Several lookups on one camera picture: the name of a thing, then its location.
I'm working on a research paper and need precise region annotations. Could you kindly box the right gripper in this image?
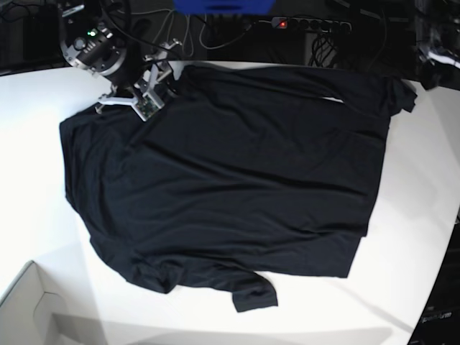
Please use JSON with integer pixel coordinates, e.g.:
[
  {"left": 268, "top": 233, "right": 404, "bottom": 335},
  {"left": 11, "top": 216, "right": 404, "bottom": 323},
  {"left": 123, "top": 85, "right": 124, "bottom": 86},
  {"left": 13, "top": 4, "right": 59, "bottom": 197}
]
[{"left": 109, "top": 55, "right": 147, "bottom": 88}]

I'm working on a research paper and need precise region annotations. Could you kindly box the black t-shirt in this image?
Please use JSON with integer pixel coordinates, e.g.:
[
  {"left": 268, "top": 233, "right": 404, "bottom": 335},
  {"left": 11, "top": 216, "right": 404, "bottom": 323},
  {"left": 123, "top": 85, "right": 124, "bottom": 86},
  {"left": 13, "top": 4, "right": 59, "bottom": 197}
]
[{"left": 60, "top": 65, "right": 417, "bottom": 312}]

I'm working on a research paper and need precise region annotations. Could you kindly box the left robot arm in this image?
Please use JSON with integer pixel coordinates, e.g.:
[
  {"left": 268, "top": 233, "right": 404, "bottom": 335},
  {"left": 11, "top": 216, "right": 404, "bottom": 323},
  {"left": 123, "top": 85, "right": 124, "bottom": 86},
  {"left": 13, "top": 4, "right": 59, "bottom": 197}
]
[{"left": 410, "top": 1, "right": 459, "bottom": 91}]

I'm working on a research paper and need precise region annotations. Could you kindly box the blue box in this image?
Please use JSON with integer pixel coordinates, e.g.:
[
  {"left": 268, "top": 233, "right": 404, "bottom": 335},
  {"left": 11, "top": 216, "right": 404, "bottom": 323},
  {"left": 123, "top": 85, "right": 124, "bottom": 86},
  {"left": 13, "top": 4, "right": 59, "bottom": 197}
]
[{"left": 173, "top": 0, "right": 275, "bottom": 14}]

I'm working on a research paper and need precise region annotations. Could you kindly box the white cardboard box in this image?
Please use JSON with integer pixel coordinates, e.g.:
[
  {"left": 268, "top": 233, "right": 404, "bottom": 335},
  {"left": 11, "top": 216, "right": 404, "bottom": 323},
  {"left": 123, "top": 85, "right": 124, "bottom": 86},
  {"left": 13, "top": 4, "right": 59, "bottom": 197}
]
[{"left": 1, "top": 261, "right": 107, "bottom": 344}]

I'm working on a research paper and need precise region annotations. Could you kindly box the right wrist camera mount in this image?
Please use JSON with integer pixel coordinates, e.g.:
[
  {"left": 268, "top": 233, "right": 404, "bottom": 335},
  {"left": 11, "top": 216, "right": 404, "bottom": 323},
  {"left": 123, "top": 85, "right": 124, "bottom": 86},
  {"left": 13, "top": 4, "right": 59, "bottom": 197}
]
[{"left": 87, "top": 36, "right": 182, "bottom": 121}]

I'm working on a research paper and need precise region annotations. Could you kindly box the white looped cable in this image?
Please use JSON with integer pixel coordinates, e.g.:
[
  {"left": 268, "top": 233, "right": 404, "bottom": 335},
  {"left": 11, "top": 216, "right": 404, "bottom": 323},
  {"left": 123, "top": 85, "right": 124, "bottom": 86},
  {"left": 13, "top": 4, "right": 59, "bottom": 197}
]
[{"left": 150, "top": 0, "right": 252, "bottom": 57}]

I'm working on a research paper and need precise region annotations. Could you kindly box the white power strip red switch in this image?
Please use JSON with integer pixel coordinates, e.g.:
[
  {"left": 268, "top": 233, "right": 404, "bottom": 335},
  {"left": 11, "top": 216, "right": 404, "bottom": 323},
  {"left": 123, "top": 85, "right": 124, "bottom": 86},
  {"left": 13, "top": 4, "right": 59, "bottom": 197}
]
[{"left": 270, "top": 17, "right": 352, "bottom": 34}]

